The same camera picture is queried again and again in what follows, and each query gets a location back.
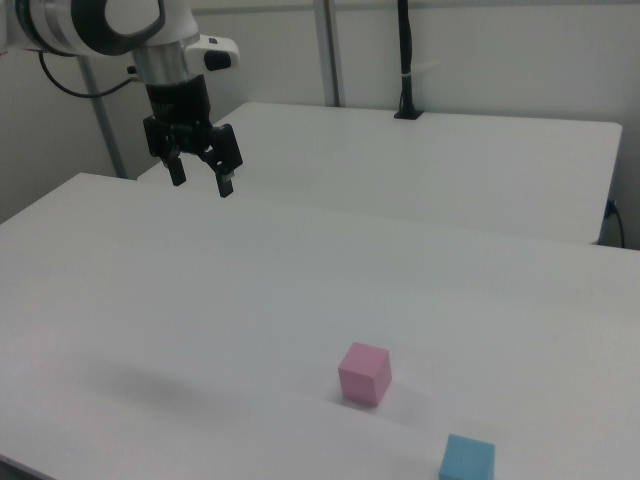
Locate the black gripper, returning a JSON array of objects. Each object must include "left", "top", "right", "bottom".
[{"left": 142, "top": 73, "right": 245, "bottom": 199}]

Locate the blue foam cube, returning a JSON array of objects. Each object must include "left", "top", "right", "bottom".
[{"left": 438, "top": 433, "right": 497, "bottom": 480}]

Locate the pink foam cube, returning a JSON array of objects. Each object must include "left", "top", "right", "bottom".
[{"left": 337, "top": 341, "right": 393, "bottom": 407}]

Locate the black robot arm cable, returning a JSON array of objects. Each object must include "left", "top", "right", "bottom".
[{"left": 38, "top": 49, "right": 140, "bottom": 99}]

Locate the grey metal partition post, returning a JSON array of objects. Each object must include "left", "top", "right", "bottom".
[{"left": 319, "top": 0, "right": 347, "bottom": 107}]

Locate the black camera pole with base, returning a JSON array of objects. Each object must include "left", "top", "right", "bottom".
[{"left": 393, "top": 0, "right": 425, "bottom": 120}]

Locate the black cable with blue plug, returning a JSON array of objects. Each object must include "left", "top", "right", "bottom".
[{"left": 605, "top": 198, "right": 627, "bottom": 247}]

